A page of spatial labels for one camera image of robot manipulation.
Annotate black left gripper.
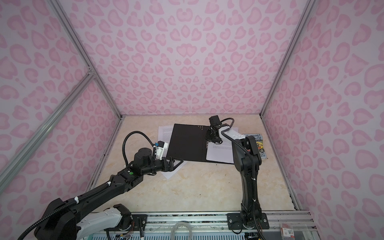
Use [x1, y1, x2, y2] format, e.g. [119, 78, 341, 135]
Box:
[142, 156, 184, 177]

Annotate printed paper sheet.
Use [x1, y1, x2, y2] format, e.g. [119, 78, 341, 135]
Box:
[206, 129, 234, 164]
[158, 125, 174, 144]

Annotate teal folder with black inside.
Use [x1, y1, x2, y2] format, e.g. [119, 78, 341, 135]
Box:
[167, 124, 215, 163]

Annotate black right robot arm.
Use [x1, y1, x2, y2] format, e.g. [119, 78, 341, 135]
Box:
[206, 115, 267, 236]

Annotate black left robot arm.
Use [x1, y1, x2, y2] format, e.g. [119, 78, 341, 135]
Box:
[19, 131, 183, 240]

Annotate blank white paper sheet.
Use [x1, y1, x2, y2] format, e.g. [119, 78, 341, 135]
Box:
[161, 162, 187, 180]

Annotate printed paper sheet back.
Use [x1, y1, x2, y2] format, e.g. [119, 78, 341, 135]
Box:
[158, 125, 174, 144]

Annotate treehouse storey book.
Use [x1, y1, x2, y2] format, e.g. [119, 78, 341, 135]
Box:
[245, 133, 267, 160]

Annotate clear plastic tube loop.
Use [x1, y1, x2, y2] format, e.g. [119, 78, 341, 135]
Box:
[170, 221, 194, 240]

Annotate red white label packet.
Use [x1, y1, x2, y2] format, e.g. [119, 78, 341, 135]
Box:
[280, 223, 296, 240]

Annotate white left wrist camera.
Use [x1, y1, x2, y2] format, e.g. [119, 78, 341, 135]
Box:
[154, 141, 169, 160]

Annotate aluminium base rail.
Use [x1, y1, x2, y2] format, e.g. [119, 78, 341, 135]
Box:
[56, 209, 320, 240]

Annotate right aluminium frame post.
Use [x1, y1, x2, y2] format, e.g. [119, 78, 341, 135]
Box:
[259, 0, 319, 118]

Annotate aluminium frame post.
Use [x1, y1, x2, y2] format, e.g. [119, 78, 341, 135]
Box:
[47, 0, 125, 120]
[259, 0, 319, 118]

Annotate diagonal aluminium frame bar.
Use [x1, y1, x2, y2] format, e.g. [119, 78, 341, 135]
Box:
[1, 71, 95, 193]

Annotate left aluminium frame post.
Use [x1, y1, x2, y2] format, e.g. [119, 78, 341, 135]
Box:
[47, 0, 125, 120]

